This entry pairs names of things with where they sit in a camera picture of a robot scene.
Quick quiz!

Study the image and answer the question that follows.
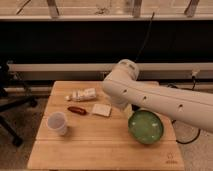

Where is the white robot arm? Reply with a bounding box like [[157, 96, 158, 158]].
[[102, 59, 213, 133]]

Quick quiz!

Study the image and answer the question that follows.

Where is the white square sponge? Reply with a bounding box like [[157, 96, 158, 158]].
[[92, 104, 111, 117]]

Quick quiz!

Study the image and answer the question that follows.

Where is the white crumpled tube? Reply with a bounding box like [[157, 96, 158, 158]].
[[65, 88, 97, 102]]

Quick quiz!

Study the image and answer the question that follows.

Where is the black rectangular phone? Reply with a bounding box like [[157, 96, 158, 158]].
[[131, 105, 140, 111]]

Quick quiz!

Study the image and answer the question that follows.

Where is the red brown oblong object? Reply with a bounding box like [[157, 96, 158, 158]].
[[67, 106, 87, 115]]

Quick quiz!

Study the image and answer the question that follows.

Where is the green round plate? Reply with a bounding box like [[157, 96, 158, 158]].
[[128, 110, 164, 145]]

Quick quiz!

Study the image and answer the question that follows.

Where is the black office chair base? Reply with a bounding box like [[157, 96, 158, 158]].
[[0, 60, 39, 148]]

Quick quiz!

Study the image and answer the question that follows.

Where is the black hanging cable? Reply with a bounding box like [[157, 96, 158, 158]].
[[133, 11, 156, 64]]

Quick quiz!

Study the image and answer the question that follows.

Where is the black cable on floor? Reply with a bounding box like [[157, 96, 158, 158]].
[[171, 77, 202, 145]]

